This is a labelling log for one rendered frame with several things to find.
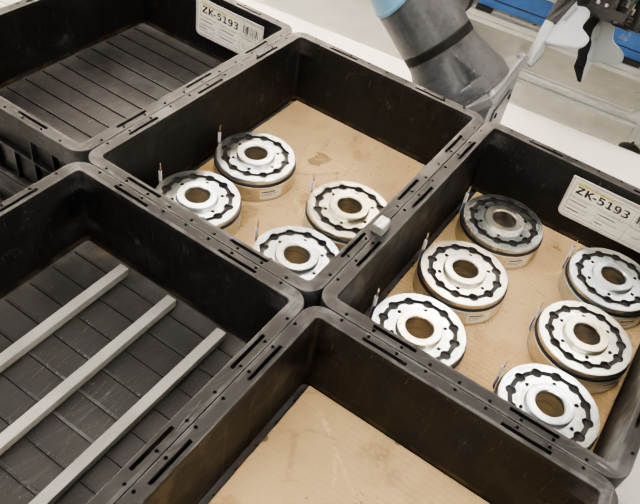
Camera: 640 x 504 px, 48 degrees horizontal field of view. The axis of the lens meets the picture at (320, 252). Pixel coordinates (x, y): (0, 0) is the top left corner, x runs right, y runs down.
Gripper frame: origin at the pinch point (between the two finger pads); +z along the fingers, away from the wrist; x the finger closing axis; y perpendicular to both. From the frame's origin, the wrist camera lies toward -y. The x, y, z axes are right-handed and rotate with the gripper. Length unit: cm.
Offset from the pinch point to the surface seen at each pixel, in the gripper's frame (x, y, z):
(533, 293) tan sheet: -12.3, 17.4, 22.0
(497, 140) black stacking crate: -8.5, 2.0, 9.4
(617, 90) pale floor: 208, -74, 9
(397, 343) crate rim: -40, 19, 23
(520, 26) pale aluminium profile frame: 145, -92, 0
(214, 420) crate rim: -56, 17, 30
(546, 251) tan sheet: -5.7, 13.8, 18.8
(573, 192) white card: -4.5, 12.6, 11.0
